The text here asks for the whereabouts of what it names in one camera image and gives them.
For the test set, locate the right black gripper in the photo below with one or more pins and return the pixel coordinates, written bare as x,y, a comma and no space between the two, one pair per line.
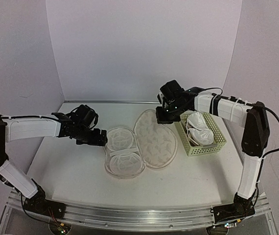
161,120

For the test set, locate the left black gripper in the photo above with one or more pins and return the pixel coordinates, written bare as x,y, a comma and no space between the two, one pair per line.
95,141

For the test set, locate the white satin bra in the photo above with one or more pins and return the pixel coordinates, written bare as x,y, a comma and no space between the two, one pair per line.
197,129

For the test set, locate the floral mesh laundry bag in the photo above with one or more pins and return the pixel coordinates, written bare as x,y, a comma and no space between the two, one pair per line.
148,145

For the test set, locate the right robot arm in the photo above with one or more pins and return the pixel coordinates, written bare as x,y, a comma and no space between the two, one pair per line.
253,119

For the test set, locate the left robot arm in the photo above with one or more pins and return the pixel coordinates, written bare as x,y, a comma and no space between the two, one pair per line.
20,135

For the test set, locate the pale green perforated basket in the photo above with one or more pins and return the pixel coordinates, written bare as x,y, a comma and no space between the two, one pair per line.
191,147

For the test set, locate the back edge aluminium strip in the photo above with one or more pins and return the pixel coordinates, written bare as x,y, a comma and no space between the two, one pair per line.
113,101

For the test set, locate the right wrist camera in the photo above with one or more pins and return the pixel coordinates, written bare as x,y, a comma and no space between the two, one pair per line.
161,99

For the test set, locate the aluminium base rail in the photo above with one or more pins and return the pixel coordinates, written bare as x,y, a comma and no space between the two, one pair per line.
17,219

